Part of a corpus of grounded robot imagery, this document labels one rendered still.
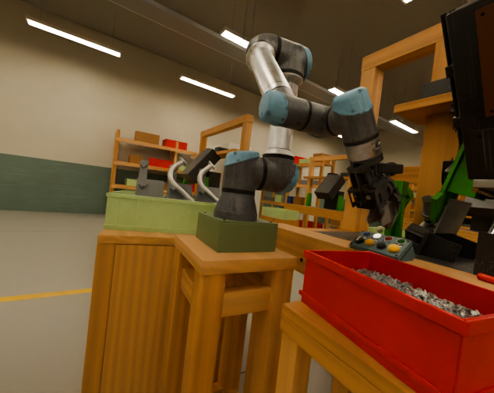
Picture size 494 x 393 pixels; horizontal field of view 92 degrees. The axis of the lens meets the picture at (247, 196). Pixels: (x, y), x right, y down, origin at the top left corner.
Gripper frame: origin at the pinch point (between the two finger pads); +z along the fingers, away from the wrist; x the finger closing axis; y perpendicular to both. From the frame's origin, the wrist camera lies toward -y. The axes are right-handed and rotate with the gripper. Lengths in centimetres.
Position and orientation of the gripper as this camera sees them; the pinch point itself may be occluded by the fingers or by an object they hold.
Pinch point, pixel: (387, 222)
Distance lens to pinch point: 74.3
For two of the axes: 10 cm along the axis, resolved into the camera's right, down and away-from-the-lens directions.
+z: 3.9, 8.7, 3.1
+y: -7.6, 4.9, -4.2
